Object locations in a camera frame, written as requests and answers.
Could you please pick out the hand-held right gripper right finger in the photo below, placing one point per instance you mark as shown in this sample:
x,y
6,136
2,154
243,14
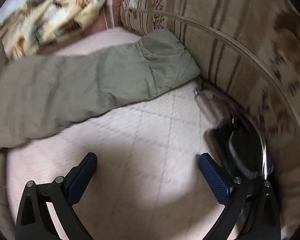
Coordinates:
x,y
215,178

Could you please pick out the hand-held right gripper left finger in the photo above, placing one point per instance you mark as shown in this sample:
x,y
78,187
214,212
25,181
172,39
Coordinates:
x,y
82,178

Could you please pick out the grey-green quilted jacket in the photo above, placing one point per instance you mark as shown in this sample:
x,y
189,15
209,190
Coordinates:
x,y
77,85

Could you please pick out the black bag with metal clasp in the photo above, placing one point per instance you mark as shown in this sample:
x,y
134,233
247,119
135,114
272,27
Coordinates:
x,y
242,145

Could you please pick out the pink quilted sofa seat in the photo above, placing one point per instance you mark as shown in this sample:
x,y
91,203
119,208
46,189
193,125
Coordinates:
x,y
145,142

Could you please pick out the clear plastic tube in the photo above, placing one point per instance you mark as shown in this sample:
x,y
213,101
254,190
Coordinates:
x,y
215,30

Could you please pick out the striped floral sofa cushion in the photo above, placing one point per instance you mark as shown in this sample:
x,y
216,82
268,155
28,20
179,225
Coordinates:
x,y
240,30

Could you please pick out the leaf print blanket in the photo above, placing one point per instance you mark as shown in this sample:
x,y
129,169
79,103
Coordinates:
x,y
47,17

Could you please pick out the reddish beige sofa backrest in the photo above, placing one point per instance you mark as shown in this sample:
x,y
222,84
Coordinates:
x,y
113,5

